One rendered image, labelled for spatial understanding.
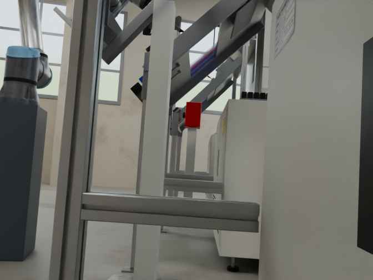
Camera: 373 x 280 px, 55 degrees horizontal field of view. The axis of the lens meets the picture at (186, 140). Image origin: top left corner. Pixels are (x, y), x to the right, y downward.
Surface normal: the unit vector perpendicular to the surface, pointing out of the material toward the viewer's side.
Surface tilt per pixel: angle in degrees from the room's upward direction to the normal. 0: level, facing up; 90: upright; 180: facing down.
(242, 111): 90
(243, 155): 90
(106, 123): 90
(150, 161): 90
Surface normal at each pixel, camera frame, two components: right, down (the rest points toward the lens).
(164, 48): -0.06, -0.07
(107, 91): 0.18, -0.06
